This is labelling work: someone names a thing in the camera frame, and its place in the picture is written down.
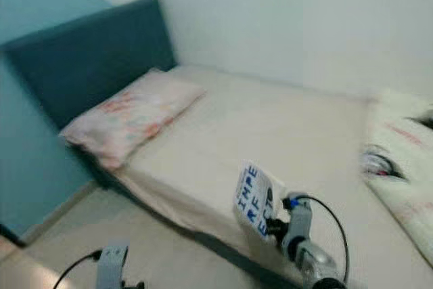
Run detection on white book blue letters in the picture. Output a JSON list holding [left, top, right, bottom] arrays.
[[233, 160, 289, 242]]

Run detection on cream cartoon print quilt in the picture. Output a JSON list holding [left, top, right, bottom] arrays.
[[361, 87, 433, 267]]

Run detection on pink patterned pillow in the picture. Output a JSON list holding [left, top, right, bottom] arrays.
[[59, 68, 208, 172]]

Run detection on mattress with cream sheet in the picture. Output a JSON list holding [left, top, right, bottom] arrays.
[[71, 64, 433, 289]]

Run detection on beige skirting board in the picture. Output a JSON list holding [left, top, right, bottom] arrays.
[[15, 179, 102, 246]]

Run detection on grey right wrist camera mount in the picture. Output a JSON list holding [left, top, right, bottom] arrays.
[[283, 191, 315, 257]]

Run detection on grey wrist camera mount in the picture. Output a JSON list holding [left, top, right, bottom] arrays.
[[283, 191, 315, 257], [96, 242, 130, 289]]

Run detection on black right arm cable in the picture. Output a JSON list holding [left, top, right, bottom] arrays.
[[284, 194, 352, 283]]

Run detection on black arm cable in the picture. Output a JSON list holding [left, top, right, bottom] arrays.
[[284, 194, 352, 283], [53, 249, 104, 289]]

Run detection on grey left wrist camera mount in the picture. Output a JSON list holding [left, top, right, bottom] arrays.
[[96, 242, 130, 289]]

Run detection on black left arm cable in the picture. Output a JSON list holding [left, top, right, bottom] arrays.
[[53, 249, 104, 289]]

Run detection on dark door frame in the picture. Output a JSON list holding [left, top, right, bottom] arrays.
[[0, 223, 29, 246]]

